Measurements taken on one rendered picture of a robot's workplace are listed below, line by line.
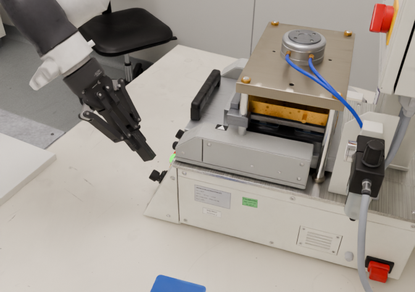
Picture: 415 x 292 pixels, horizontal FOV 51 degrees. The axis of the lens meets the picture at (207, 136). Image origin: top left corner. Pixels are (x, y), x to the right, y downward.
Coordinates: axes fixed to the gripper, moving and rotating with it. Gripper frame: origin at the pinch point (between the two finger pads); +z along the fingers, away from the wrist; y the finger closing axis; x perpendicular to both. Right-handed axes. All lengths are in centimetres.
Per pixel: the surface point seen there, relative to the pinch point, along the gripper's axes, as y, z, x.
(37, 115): 77, 2, 171
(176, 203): -4.5, 12.8, -3.8
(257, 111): 6.5, 3.0, -26.1
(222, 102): 15.1, 3.0, -12.4
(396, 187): 9, 27, -41
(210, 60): 66, 9, 27
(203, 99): 9.7, -1.3, -13.4
